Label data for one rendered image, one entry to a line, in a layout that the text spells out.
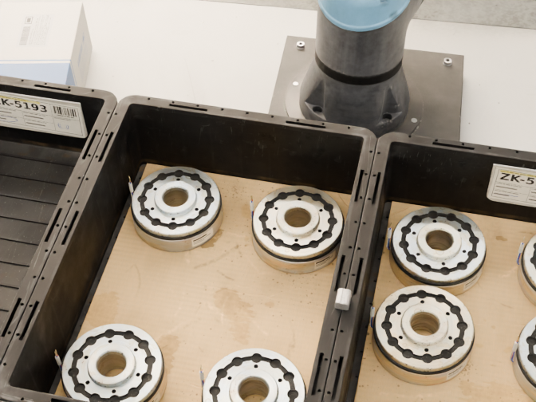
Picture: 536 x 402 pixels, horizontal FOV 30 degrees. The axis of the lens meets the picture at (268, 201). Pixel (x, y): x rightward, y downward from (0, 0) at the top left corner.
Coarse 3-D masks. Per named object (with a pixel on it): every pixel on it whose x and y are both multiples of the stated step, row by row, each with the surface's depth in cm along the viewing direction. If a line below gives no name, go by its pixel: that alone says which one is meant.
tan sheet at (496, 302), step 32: (480, 224) 115; (512, 224) 114; (384, 256) 112; (512, 256) 112; (384, 288) 109; (480, 288) 109; (512, 288) 109; (480, 320) 106; (512, 320) 106; (480, 352) 104; (384, 384) 102; (448, 384) 102; (480, 384) 102; (512, 384) 101
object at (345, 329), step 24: (384, 144) 109; (408, 144) 109; (432, 144) 109; (456, 144) 109; (480, 144) 109; (384, 168) 107; (360, 240) 101; (360, 264) 101; (360, 288) 97; (336, 360) 92; (336, 384) 92
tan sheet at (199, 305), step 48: (240, 192) 118; (336, 192) 118; (240, 240) 114; (144, 288) 110; (192, 288) 110; (240, 288) 110; (288, 288) 110; (192, 336) 106; (240, 336) 106; (288, 336) 106; (192, 384) 102
